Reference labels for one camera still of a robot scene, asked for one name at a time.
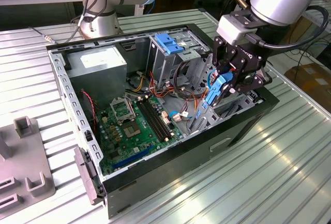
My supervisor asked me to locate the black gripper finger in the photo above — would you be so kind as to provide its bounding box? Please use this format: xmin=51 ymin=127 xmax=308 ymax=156
xmin=229 ymin=68 xmax=273 ymax=97
xmin=212 ymin=36 xmax=245 ymax=80

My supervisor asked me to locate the hard disk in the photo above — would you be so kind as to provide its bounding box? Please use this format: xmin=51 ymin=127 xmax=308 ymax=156
xmin=195 ymin=71 xmax=234 ymax=120

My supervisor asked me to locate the grey metal disk bay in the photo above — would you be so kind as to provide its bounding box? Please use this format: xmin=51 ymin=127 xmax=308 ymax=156
xmin=186 ymin=91 xmax=264 ymax=136

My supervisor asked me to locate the blue plastic drive latch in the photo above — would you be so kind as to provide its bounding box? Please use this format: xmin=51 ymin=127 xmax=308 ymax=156
xmin=156 ymin=34 xmax=185 ymax=56

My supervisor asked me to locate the large brown cardboard box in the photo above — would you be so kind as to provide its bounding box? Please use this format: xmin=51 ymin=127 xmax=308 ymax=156
xmin=283 ymin=63 xmax=331 ymax=103

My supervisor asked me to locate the grey metal drive cage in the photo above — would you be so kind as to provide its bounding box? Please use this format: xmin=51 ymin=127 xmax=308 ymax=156
xmin=146 ymin=31 xmax=210 ymax=90

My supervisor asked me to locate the metal slat side table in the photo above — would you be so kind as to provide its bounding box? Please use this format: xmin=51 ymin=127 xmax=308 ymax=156
xmin=302 ymin=0 xmax=331 ymax=35

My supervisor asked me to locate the black RAM slot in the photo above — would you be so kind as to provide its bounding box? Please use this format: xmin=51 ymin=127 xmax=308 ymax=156
xmin=137 ymin=101 xmax=164 ymax=143
xmin=140 ymin=100 xmax=168 ymax=142
xmin=147 ymin=98 xmax=174 ymax=138
xmin=144 ymin=99 xmax=171 ymax=140

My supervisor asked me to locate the black open PC case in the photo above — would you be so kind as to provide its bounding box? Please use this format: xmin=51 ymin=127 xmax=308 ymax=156
xmin=46 ymin=23 xmax=280 ymax=219

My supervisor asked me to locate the metal socket cover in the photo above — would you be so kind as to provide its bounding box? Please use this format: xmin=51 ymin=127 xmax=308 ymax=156
xmin=110 ymin=97 xmax=137 ymax=125

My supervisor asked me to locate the grey power supply unit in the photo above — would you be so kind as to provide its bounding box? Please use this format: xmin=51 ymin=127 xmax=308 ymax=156
xmin=66 ymin=45 xmax=128 ymax=110

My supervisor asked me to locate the green motherboard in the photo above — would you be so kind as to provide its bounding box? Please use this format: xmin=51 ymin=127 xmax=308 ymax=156
xmin=97 ymin=96 xmax=186 ymax=175

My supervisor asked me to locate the blue expansion slot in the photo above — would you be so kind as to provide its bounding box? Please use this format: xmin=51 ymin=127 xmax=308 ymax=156
xmin=111 ymin=145 xmax=153 ymax=171

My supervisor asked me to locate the grey plastic panel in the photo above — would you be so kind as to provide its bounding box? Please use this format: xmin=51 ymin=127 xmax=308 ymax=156
xmin=73 ymin=146 xmax=104 ymax=206

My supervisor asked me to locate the grey parts rack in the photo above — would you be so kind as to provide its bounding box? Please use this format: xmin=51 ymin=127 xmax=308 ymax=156
xmin=0 ymin=115 xmax=57 ymax=213

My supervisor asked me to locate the thick black camera cable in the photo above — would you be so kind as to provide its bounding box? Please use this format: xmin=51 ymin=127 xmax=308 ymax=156
xmin=244 ymin=5 xmax=330 ymax=50

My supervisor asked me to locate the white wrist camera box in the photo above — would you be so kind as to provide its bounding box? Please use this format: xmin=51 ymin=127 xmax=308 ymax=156
xmin=216 ymin=14 xmax=257 ymax=46

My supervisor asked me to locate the blue data wire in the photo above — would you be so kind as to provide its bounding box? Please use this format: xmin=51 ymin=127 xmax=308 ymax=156
xmin=206 ymin=69 xmax=220 ymax=93

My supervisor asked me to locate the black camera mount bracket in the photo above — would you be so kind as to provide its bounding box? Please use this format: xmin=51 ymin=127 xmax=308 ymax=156
xmin=229 ymin=8 xmax=261 ymax=29

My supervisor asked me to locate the black cable loop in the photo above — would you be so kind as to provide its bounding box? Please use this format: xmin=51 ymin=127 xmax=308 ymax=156
xmin=173 ymin=61 xmax=206 ymax=102

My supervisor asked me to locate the red orange wire bundle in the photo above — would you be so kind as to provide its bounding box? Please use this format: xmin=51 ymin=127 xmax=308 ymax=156
xmin=149 ymin=70 xmax=207 ymax=112

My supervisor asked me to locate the thin light blue wire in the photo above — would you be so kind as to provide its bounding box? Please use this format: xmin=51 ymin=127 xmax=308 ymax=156
xmin=169 ymin=110 xmax=194 ymax=121

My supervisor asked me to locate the orange yellow wire bundle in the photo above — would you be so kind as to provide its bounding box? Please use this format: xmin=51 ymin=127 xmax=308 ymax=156
xmin=133 ymin=75 xmax=146 ymax=92

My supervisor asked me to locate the red and black fan wire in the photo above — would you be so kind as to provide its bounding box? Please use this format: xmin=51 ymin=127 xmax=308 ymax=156
xmin=81 ymin=91 xmax=100 ymax=142

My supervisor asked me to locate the black cable with metal plug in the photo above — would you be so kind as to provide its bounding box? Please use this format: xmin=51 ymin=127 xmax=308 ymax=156
xmin=28 ymin=26 xmax=58 ymax=44

